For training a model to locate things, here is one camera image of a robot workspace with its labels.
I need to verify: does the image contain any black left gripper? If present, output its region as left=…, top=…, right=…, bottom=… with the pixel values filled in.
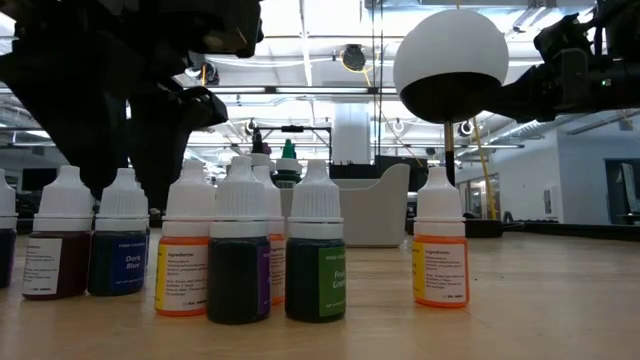
left=0, top=0, right=265, bottom=211

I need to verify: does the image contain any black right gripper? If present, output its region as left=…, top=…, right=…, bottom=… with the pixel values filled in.
left=480, top=47, right=617, bottom=124

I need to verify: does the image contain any small dark blue coloring bottle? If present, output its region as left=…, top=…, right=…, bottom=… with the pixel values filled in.
left=88, top=167, right=150, bottom=298

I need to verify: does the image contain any small orange food coloring bottle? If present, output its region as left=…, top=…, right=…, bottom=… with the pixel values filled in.
left=251, top=164, right=288, bottom=306
left=154, top=158, right=217, bottom=318
left=411, top=165, right=471, bottom=309

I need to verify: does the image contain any small dark food coloring bottle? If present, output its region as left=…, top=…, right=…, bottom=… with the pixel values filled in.
left=0, top=168, right=19, bottom=290

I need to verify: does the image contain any large green-tipped coloring bottle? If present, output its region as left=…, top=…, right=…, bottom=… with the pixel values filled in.
left=272, top=138, right=304, bottom=190

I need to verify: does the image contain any small purple food coloring bottle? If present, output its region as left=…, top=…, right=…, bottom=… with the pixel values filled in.
left=206, top=155, right=273, bottom=326

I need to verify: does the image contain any grey plastic bin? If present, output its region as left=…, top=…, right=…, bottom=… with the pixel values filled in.
left=278, top=163, right=412, bottom=249

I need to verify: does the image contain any small green food coloring bottle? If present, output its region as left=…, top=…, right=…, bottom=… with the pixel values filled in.
left=284, top=158, right=348, bottom=324

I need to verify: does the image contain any small brown food coloring bottle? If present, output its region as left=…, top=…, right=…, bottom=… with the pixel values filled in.
left=21, top=164, right=96, bottom=302

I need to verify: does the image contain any white globe table lamp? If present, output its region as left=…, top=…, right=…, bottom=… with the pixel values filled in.
left=392, top=8, right=510, bottom=240

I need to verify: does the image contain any black monitor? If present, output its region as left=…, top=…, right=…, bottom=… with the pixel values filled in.
left=374, top=154, right=426, bottom=194

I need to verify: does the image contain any overhead light bar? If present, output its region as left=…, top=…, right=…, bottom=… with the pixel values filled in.
left=207, top=84, right=640, bottom=98

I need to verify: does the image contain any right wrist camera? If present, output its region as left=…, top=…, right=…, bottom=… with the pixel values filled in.
left=532, top=13, right=591, bottom=56

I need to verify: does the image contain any yellow hanging cable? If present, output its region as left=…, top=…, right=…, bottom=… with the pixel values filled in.
left=472, top=119, right=497, bottom=221

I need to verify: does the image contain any white wall box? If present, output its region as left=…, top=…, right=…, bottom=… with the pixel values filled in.
left=543, top=185, right=565, bottom=224

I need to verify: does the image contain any black ceiling cable reel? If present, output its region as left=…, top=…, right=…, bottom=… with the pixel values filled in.
left=341, top=43, right=368, bottom=73
left=199, top=60, right=221, bottom=86

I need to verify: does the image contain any black aluminium rig frame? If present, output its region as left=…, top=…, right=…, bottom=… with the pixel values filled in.
left=0, top=212, right=640, bottom=243

